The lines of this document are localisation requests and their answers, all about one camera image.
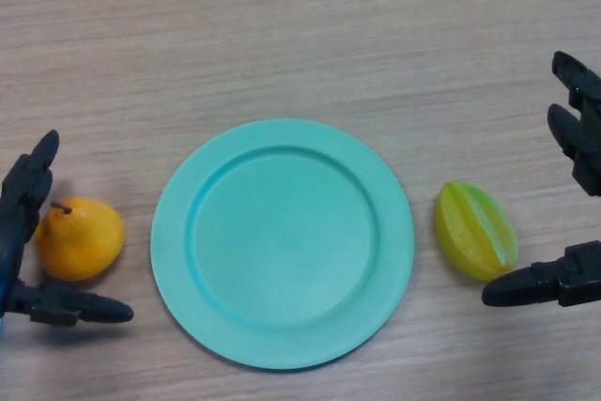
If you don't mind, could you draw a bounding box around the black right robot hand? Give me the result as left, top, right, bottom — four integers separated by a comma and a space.
482, 50, 601, 309

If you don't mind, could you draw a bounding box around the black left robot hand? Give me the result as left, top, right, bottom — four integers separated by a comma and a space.
0, 130, 135, 327

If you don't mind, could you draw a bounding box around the yellow pear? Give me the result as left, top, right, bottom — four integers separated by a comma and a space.
35, 197, 126, 283

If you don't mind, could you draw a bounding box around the green round plate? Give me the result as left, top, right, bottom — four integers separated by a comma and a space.
150, 118, 415, 371

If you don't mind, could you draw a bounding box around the yellow-green starfruit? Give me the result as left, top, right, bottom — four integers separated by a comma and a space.
434, 179, 519, 283

